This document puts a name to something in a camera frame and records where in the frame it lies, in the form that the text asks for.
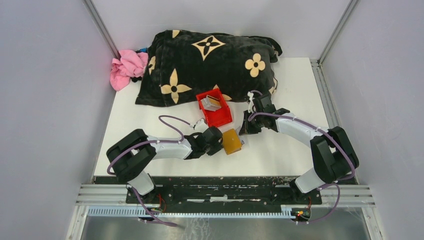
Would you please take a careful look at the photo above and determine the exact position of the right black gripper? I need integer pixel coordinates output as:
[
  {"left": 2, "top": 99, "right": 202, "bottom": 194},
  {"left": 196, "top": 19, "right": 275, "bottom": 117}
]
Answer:
[{"left": 239, "top": 109, "right": 265, "bottom": 135}]

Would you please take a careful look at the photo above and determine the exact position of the silver credit card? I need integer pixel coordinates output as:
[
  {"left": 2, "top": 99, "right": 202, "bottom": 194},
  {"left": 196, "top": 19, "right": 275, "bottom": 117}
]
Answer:
[{"left": 235, "top": 125, "right": 246, "bottom": 146}]

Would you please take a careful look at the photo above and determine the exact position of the yellow leather card holder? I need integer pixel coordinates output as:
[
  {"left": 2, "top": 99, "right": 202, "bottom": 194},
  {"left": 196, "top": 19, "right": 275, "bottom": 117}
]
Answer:
[{"left": 222, "top": 128, "right": 243, "bottom": 155}]

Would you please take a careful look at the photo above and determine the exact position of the red plastic bin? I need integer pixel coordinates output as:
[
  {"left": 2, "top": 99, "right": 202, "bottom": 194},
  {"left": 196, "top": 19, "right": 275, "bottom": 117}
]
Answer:
[{"left": 196, "top": 88, "right": 233, "bottom": 127}]

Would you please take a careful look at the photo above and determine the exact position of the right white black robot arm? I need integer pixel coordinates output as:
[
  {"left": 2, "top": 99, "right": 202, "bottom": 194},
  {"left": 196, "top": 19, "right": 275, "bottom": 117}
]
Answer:
[{"left": 239, "top": 90, "right": 359, "bottom": 204}]

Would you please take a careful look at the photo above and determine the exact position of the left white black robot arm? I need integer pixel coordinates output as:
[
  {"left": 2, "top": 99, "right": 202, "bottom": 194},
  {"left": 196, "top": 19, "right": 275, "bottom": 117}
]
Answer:
[{"left": 106, "top": 126, "right": 223, "bottom": 204}]

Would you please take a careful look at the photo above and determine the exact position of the stack of credit cards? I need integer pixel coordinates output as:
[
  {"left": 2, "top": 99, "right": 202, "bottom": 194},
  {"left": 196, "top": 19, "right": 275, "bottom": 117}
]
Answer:
[{"left": 200, "top": 95, "right": 222, "bottom": 112}]

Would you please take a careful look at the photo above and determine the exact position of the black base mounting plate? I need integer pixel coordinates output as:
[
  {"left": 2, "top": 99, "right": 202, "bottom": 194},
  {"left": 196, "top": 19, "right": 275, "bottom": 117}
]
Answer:
[{"left": 141, "top": 176, "right": 323, "bottom": 213}]

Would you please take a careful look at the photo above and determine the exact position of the black floral blanket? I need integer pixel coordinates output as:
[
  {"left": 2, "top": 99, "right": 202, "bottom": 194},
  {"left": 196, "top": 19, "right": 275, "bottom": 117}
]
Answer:
[{"left": 135, "top": 30, "right": 283, "bottom": 107}]

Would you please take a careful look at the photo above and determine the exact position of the pink cloth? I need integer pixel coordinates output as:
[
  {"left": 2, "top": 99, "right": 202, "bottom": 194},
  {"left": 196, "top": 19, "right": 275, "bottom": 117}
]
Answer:
[{"left": 109, "top": 49, "right": 148, "bottom": 92}]

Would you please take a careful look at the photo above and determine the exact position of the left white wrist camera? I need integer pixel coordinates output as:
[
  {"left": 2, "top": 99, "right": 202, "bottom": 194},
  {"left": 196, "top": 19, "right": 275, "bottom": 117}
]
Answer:
[{"left": 190, "top": 118, "right": 209, "bottom": 133}]

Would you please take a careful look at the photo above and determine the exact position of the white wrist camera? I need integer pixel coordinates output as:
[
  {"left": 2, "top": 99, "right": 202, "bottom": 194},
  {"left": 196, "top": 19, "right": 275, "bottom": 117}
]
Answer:
[
  {"left": 247, "top": 91, "right": 254, "bottom": 114},
  {"left": 190, "top": 118, "right": 209, "bottom": 133}
]

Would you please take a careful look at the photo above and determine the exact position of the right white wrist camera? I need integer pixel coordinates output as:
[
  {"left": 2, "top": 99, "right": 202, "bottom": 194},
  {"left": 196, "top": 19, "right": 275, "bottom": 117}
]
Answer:
[{"left": 247, "top": 91, "right": 254, "bottom": 114}]

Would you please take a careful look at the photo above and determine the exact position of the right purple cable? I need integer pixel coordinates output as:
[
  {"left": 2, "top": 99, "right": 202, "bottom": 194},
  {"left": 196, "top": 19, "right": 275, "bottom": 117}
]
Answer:
[{"left": 247, "top": 90, "right": 357, "bottom": 224}]

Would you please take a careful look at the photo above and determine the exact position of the aluminium rail frame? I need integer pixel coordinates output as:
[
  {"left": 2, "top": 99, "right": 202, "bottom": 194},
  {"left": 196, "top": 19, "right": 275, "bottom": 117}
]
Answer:
[{"left": 65, "top": 57, "right": 385, "bottom": 240}]

